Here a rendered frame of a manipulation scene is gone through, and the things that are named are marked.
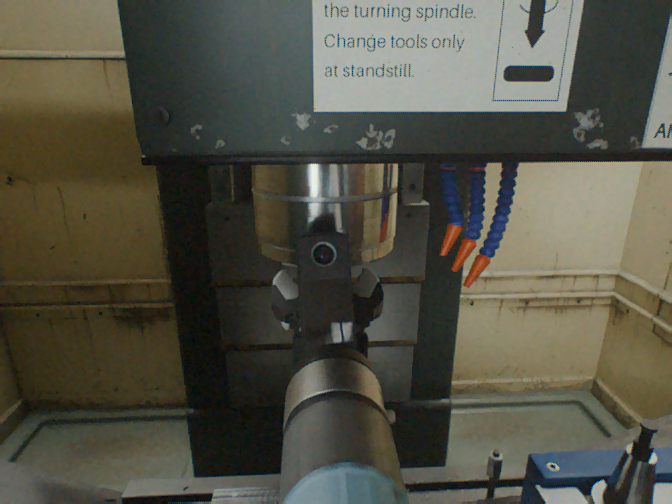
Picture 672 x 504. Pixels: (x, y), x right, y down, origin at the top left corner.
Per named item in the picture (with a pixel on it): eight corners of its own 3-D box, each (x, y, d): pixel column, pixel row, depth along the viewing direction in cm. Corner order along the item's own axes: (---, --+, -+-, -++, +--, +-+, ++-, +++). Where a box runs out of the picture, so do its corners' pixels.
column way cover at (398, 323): (416, 405, 110) (430, 204, 93) (224, 412, 107) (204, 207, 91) (411, 393, 115) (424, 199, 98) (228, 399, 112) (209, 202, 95)
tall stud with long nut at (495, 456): (498, 512, 81) (507, 456, 77) (484, 513, 81) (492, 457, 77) (492, 499, 84) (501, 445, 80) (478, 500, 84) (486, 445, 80)
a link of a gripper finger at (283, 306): (260, 299, 48) (291, 338, 40) (259, 286, 47) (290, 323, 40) (300, 290, 50) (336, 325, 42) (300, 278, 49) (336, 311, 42)
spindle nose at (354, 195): (379, 225, 59) (382, 133, 55) (411, 267, 44) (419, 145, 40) (259, 229, 57) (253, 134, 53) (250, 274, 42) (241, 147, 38)
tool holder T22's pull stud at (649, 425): (644, 447, 44) (652, 418, 43) (655, 460, 43) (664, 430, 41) (627, 446, 44) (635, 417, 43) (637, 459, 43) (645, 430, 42)
